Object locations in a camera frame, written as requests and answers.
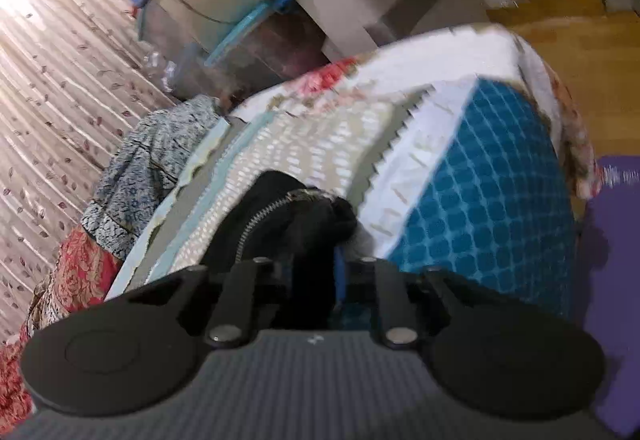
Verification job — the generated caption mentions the patchwork teal and beige bedspread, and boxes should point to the patchwork teal and beige bedspread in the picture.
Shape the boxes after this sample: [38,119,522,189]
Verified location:
[106,22,603,326]

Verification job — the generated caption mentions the purple mat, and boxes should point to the purple mat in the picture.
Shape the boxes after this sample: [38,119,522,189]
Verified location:
[575,154,640,438]

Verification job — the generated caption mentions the clear storage bin teal lid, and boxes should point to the clear storage bin teal lid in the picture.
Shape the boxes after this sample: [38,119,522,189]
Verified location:
[135,0,331,103]

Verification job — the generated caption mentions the beige leaf print curtain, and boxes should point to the beige leaf print curtain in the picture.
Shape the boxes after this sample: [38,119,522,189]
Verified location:
[0,0,193,341]

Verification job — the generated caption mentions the black pants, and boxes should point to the black pants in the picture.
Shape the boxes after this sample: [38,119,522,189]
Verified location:
[200,170,359,326]

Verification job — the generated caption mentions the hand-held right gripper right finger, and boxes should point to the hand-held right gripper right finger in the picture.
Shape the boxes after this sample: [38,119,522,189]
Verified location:
[334,258,467,349]

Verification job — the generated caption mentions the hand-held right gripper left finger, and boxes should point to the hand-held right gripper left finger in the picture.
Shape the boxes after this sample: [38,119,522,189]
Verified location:
[160,257,297,347]

